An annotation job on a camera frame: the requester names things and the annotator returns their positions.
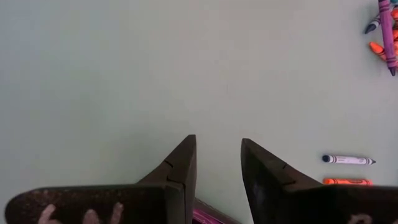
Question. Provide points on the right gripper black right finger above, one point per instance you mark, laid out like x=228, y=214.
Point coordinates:
x=267, y=186

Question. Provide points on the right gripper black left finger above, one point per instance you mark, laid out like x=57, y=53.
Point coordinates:
x=177, y=174

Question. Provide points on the purple crayon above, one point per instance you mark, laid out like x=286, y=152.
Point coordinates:
x=387, y=31
x=202, y=217

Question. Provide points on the black plastic basket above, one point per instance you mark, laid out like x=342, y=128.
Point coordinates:
x=224, y=214

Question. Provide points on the green table mat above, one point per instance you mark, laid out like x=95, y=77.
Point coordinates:
x=93, y=93

